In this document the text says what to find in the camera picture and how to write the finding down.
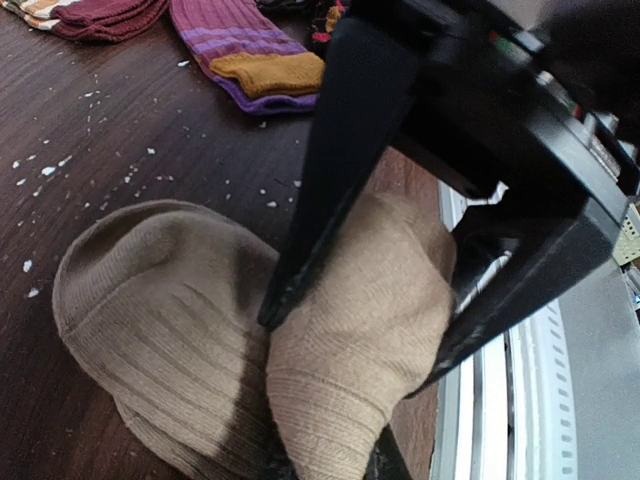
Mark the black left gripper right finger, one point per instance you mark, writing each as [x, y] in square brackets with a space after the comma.
[506, 260]

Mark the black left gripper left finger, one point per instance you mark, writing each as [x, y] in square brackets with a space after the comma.
[370, 67]

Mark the tan ribbed sock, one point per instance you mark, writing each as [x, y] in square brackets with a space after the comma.
[158, 303]

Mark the orange purple striped sock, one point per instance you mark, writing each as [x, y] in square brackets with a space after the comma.
[265, 71]

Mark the beige brown striped sock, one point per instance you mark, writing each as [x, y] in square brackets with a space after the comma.
[111, 21]

